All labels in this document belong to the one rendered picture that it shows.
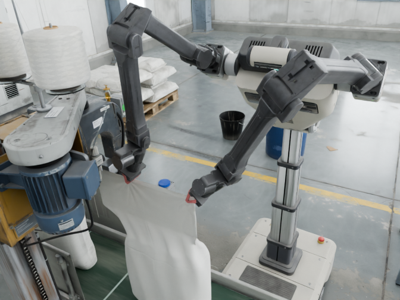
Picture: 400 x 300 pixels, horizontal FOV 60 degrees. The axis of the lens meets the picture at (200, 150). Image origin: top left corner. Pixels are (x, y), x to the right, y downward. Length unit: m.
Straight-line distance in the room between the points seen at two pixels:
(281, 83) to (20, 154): 0.71
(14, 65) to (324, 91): 1.06
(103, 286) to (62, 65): 1.25
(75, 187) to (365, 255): 2.12
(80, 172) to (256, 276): 1.31
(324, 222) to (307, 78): 2.17
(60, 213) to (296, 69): 0.81
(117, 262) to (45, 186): 1.05
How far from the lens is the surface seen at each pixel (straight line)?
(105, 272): 2.04
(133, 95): 1.15
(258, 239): 2.30
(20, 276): 1.52
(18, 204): 1.31
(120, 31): 1.06
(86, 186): 1.08
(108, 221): 2.35
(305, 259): 2.23
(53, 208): 1.16
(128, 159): 1.27
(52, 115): 1.23
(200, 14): 9.98
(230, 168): 1.08
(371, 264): 2.69
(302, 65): 0.83
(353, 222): 2.97
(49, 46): 1.06
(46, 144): 1.04
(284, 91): 0.82
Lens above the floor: 1.85
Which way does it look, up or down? 30 degrees down
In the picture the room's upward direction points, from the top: 3 degrees counter-clockwise
